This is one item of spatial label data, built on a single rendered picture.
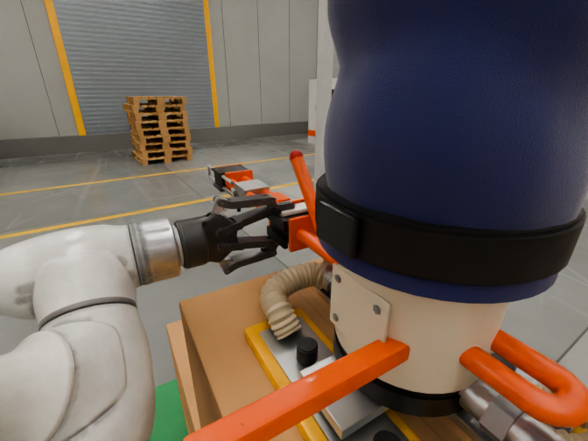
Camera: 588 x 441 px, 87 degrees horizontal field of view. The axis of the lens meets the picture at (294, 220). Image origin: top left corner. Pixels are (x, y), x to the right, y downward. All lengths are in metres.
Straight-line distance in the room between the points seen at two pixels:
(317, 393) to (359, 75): 0.23
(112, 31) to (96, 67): 0.93
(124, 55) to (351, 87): 9.31
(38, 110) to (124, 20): 2.91
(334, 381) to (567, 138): 0.23
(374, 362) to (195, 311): 0.35
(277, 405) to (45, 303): 0.29
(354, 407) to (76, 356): 0.27
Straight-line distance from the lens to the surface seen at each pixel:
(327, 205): 0.26
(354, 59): 0.26
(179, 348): 1.29
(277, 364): 0.44
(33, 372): 0.37
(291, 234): 0.50
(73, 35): 9.46
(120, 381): 0.39
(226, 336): 0.51
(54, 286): 0.44
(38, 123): 9.58
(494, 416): 0.37
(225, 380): 0.46
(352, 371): 0.28
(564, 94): 0.25
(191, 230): 0.47
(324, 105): 3.56
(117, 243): 0.46
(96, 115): 9.41
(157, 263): 0.46
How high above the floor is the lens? 1.42
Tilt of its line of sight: 23 degrees down
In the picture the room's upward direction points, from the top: straight up
